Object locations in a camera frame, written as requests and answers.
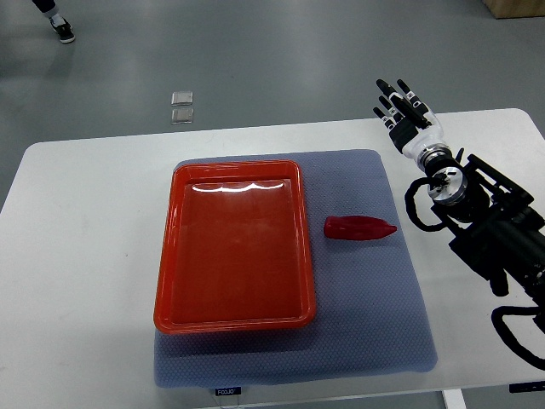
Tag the cardboard box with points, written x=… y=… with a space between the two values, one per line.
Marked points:
x=506 y=9

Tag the lower metal floor plate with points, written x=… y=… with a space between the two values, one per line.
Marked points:
x=182 y=115

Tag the upper metal floor plate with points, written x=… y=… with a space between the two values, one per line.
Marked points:
x=181 y=98

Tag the metal floor plate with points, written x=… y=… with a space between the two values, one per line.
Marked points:
x=181 y=98
x=182 y=115

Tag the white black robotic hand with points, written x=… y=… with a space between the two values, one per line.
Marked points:
x=403 y=118

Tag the person's leg with black shoe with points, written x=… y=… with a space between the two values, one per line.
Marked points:
x=50 y=10

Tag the dark blue table-edge label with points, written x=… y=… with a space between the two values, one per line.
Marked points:
x=515 y=388

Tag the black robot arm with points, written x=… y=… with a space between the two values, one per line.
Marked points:
x=496 y=232

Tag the white table leg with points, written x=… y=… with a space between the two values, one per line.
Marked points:
x=453 y=399

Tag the red pepper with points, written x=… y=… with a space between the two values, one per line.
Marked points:
x=358 y=228

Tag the red plastic tray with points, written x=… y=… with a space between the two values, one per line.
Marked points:
x=236 y=250

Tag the black table label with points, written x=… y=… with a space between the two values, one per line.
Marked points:
x=228 y=391

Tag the blue-grey mesh mat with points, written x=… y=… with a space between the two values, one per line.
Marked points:
x=370 y=315

